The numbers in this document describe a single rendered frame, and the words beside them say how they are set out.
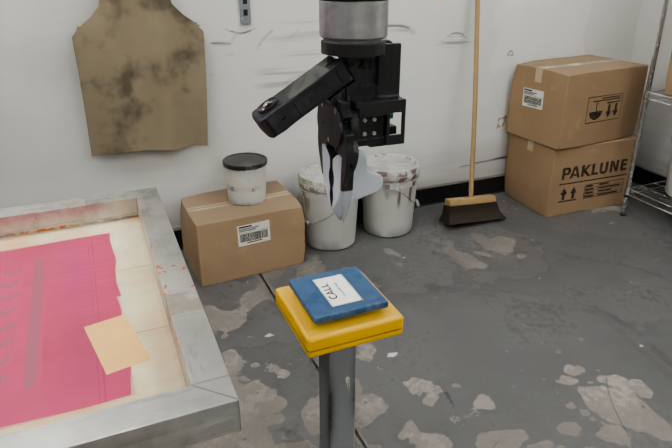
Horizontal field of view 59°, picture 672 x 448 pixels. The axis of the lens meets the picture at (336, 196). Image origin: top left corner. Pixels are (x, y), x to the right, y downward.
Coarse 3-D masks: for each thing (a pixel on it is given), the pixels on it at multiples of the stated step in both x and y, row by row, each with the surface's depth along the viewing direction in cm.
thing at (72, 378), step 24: (48, 312) 75; (72, 312) 75; (96, 312) 75; (120, 312) 75; (48, 336) 70; (72, 336) 70; (48, 360) 66; (72, 360) 66; (96, 360) 66; (48, 384) 62; (72, 384) 62; (96, 384) 62; (120, 384) 62; (0, 408) 59; (24, 408) 59; (48, 408) 59; (72, 408) 59
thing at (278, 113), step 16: (320, 64) 66; (336, 64) 63; (304, 80) 65; (320, 80) 63; (336, 80) 64; (288, 96) 64; (304, 96) 63; (320, 96) 64; (256, 112) 65; (272, 112) 62; (288, 112) 63; (304, 112) 64; (272, 128) 63
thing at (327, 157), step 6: (324, 144) 71; (324, 150) 71; (330, 150) 70; (324, 156) 71; (330, 156) 70; (324, 162) 72; (330, 162) 70; (324, 168) 72; (330, 168) 70; (324, 174) 72; (330, 174) 71; (324, 180) 73; (330, 180) 71; (330, 186) 71; (330, 192) 72; (330, 198) 72; (330, 204) 72
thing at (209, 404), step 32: (128, 192) 102; (0, 224) 93; (32, 224) 95; (64, 224) 97; (160, 224) 90; (160, 256) 81; (160, 288) 77; (192, 288) 73; (192, 320) 67; (192, 352) 61; (192, 384) 57; (224, 384) 57; (96, 416) 53; (128, 416) 53; (160, 416) 53; (192, 416) 54; (224, 416) 55
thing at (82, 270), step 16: (64, 240) 93; (80, 240) 93; (96, 240) 93; (0, 256) 88; (16, 256) 88; (32, 256) 88; (48, 256) 88; (64, 256) 88; (80, 256) 88; (96, 256) 88; (112, 256) 88; (48, 272) 84; (64, 272) 84; (80, 272) 84; (96, 272) 84; (112, 272) 84; (48, 288) 80; (64, 288) 80; (80, 288) 80; (96, 288) 80; (112, 288) 80; (48, 304) 76; (64, 304) 76
